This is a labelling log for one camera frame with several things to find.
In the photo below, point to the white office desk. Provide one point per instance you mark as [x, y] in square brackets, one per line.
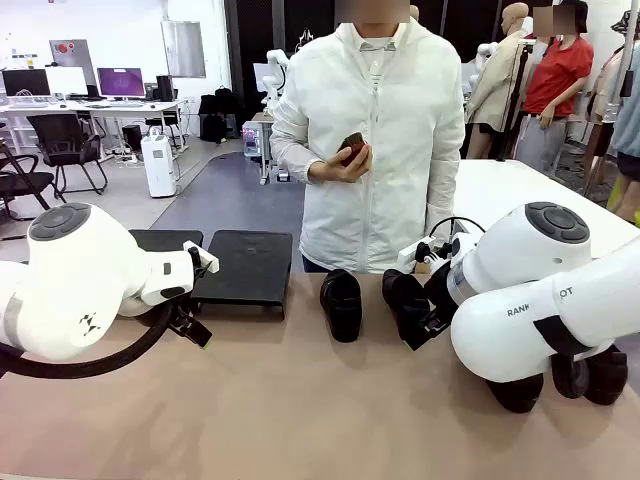
[125, 107]

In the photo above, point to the black computer monitor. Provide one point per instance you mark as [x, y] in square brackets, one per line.
[25, 82]

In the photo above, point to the dark brown shoe brush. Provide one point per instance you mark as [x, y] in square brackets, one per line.
[352, 146]

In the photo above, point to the person in red shirt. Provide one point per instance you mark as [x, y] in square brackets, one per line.
[557, 75]

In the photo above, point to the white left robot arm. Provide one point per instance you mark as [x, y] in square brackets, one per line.
[75, 265]

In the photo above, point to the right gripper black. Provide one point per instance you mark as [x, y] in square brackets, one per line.
[441, 292]

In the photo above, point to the silver wall panel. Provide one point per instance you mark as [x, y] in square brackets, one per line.
[183, 50]

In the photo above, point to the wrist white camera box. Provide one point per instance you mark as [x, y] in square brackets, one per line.
[207, 261]
[411, 253]

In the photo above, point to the black camera tripod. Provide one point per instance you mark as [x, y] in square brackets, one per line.
[517, 90]

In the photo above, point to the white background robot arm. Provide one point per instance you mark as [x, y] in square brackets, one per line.
[274, 80]
[482, 52]

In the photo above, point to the monitor with purple screen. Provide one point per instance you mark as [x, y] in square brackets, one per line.
[120, 82]

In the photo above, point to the white dehumidifier unit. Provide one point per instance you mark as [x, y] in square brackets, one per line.
[159, 170]

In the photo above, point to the small wooden top stand table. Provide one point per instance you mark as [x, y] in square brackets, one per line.
[262, 117]

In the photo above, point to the black box under desk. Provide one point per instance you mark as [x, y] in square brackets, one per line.
[132, 137]

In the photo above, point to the mannequin in tan clothes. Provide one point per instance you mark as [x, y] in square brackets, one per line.
[602, 100]

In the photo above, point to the black shoe stand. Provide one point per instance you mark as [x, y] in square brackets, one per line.
[165, 240]
[250, 270]

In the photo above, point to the person right hand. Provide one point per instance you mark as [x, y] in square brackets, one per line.
[335, 172]

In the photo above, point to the person in white jacket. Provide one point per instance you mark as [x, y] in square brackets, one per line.
[370, 210]

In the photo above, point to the black mesh office chair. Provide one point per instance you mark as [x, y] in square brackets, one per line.
[60, 135]

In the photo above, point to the person left hand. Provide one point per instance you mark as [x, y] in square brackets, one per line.
[423, 268]

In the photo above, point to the white rounded table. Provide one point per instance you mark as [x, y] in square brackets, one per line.
[500, 185]

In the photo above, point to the grey blue garment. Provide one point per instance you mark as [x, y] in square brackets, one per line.
[630, 110]

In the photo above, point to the person left forearm white sleeve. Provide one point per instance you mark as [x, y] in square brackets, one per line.
[442, 200]

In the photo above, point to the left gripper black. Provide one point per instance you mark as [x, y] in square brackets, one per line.
[184, 307]

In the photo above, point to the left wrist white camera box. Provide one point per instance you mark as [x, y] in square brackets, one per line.
[207, 261]

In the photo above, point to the white monitor back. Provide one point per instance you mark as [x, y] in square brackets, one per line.
[67, 80]

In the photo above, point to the mannequin in beige coat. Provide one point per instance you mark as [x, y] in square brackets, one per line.
[500, 75]

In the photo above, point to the black backpack pile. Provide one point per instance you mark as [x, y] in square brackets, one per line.
[217, 115]

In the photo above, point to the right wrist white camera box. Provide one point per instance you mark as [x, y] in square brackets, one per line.
[411, 253]

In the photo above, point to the grey poster with red dot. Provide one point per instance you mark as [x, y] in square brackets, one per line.
[75, 52]

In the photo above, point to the computer case with coloured lights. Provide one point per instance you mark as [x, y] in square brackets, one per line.
[255, 140]

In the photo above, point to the white keyboard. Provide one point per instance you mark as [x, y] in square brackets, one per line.
[27, 105]
[120, 105]

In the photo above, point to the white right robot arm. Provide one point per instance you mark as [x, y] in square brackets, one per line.
[525, 325]

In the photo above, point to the person right forearm white sleeve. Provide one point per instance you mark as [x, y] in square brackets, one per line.
[292, 160]

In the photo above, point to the black computer tower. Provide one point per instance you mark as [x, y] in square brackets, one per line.
[165, 87]

